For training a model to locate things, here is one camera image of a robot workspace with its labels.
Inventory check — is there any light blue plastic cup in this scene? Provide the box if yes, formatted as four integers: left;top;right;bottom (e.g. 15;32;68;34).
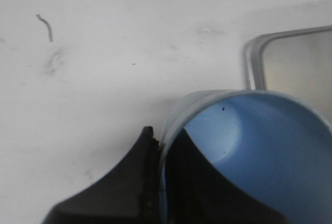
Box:
161;90;331;223

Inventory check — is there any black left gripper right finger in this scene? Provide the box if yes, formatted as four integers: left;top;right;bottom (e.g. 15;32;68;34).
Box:
165;130;287;223

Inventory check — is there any silver electronic kitchen scale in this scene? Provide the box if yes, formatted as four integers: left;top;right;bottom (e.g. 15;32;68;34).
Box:
243;25;331;121

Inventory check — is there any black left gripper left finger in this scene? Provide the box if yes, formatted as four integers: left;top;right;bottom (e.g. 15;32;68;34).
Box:
43;126;159;223

